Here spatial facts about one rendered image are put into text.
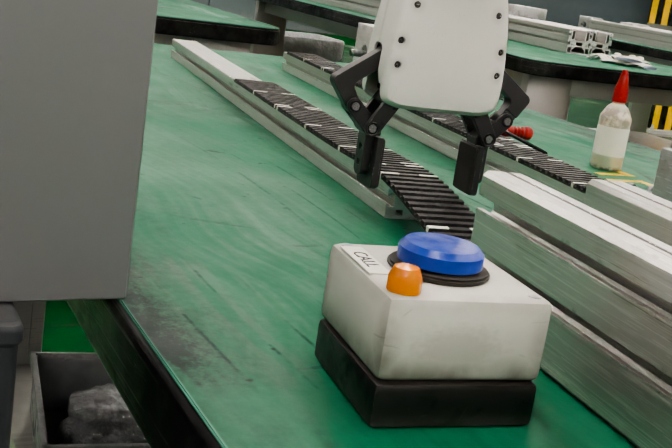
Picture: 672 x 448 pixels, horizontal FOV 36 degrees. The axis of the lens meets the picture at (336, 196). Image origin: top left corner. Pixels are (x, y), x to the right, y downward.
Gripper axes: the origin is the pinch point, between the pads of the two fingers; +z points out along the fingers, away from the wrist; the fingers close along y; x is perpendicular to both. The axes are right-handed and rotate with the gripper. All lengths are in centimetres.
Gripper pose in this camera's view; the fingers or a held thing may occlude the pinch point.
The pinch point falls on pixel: (418, 173)
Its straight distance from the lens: 81.9
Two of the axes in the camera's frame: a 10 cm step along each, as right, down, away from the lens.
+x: 3.2, 2.6, -9.1
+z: -1.5, 9.6, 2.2
